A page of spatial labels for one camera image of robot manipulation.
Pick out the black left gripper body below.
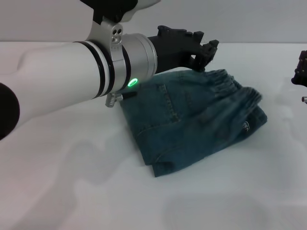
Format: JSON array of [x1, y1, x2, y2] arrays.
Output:
[[147, 24, 201, 74]]

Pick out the blue denim shorts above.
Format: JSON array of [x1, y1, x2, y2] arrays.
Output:
[[119, 69, 268, 178]]

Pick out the left wrist camera housing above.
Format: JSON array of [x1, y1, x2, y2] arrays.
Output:
[[79, 0, 161, 25]]

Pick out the left arm cable with plug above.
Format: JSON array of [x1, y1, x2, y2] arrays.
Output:
[[104, 91, 138, 109]]

